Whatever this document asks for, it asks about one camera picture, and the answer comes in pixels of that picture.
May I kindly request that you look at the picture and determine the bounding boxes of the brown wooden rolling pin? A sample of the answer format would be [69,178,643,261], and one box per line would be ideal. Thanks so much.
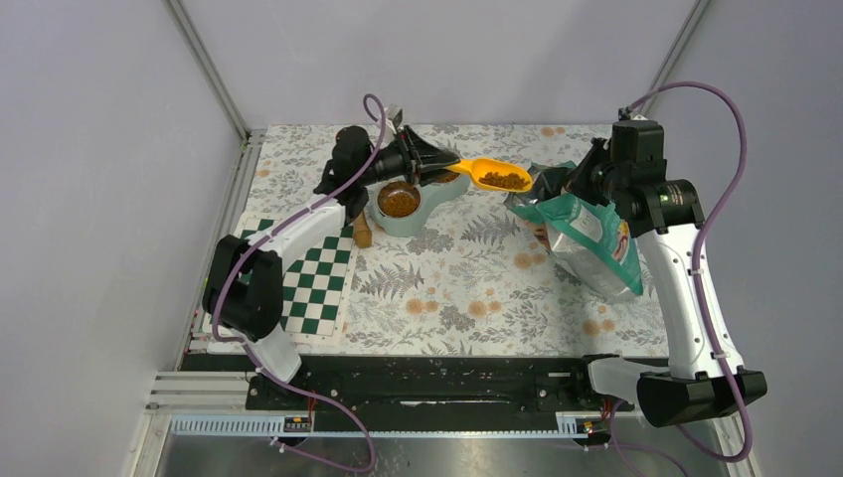
[352,212,373,248]

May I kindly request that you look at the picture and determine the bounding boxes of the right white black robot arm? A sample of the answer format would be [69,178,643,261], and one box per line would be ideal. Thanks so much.
[566,119,767,427]

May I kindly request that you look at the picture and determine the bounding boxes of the floral patterned table mat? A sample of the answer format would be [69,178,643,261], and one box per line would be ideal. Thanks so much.
[246,125,668,357]

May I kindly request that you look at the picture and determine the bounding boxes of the mint double pet bowl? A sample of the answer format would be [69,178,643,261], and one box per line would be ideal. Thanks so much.
[370,173,471,238]

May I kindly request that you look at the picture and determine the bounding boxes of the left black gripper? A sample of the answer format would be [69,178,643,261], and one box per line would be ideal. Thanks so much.
[357,125,458,187]

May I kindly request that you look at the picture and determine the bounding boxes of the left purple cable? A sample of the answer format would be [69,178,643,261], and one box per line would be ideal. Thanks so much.
[209,93,390,475]

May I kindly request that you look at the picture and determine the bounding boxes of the orange plastic scoop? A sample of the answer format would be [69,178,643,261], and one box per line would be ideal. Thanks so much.
[445,157,533,193]

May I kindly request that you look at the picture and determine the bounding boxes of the green white chessboard mat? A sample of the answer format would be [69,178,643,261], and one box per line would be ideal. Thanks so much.
[223,212,358,346]

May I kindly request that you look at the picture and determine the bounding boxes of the green pet food bag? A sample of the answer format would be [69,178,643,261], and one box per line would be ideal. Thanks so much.
[504,161,643,301]

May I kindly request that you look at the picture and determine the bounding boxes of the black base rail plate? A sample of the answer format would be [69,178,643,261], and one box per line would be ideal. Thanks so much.
[181,354,637,434]

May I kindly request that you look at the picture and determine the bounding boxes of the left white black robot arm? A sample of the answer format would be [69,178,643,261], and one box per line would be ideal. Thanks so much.
[202,126,459,408]

